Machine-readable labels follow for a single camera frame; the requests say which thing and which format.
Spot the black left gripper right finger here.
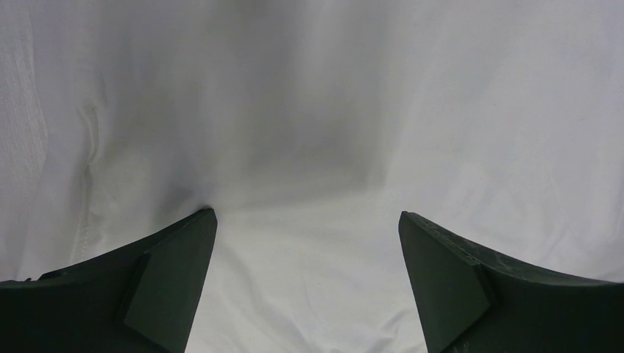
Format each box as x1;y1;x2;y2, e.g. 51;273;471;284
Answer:
398;212;623;352

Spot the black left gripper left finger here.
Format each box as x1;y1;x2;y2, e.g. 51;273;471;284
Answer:
1;208;217;352

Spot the white t shirt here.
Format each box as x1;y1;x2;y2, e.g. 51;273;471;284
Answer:
1;1;623;352

